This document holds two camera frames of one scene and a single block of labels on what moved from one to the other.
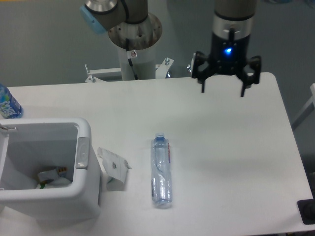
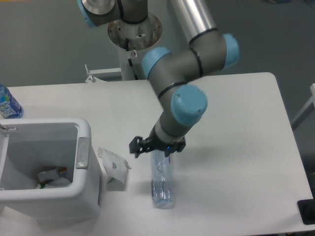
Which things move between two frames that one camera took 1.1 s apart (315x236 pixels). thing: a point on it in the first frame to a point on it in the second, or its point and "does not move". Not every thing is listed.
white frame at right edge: (309, 107) does not move
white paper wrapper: (115, 168) does not move
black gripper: (229, 56) to (153, 142)
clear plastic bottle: (161, 183) does not move
